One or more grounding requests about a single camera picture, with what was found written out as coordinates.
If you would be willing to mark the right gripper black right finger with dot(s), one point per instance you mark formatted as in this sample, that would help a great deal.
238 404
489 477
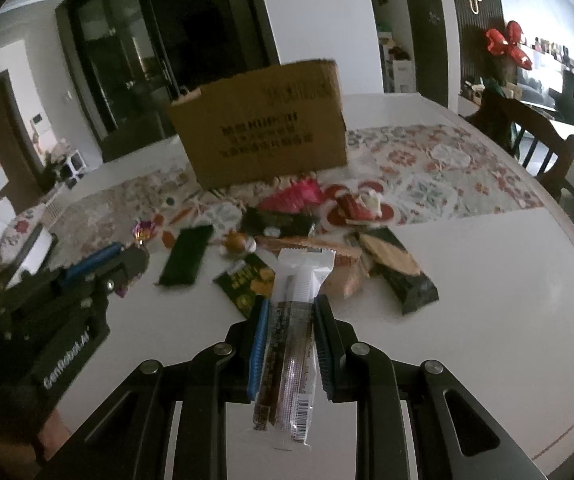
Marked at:
330 350

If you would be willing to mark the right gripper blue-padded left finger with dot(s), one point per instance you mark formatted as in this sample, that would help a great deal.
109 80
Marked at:
261 314

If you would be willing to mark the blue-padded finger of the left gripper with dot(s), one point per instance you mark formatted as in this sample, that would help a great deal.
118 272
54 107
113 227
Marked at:
93 261

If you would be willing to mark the white and brown snack bar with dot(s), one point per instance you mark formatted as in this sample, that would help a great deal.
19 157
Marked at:
284 395

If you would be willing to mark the orange-brown wafer packet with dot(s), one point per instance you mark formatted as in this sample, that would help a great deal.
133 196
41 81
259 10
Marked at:
350 271

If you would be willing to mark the black beef cracker packet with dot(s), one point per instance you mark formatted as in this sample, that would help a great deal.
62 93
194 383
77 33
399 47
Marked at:
244 280

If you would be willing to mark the black and gold snack packet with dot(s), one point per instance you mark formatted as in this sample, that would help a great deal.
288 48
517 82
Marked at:
413 288

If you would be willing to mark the dark green snack packet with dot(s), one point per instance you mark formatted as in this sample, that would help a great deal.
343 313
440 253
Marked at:
184 261

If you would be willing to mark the brown braised egg pack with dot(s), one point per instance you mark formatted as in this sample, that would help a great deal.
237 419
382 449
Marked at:
236 245

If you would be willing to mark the black Member's Mark snack packet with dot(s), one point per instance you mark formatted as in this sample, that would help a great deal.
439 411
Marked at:
259 222

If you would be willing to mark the red candy packet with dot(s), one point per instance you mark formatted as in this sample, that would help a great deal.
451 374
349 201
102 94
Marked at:
360 207

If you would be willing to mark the pink snack bag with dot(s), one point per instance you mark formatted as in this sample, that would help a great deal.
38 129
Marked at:
297 197

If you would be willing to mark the purple foil candy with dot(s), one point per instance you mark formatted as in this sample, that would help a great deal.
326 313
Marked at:
143 231

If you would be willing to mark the white appliance with floral cloth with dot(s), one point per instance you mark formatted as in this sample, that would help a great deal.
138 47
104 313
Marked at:
25 246

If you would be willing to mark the patterned floral table runner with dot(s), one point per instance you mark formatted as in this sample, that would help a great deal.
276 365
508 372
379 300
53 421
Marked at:
415 173

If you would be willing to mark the brown cardboard box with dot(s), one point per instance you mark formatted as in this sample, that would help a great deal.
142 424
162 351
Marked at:
279 121

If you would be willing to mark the dark wooden chair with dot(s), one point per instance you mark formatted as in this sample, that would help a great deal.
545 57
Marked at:
506 122

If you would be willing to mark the red balloon dog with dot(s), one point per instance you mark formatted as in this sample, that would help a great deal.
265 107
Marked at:
508 43

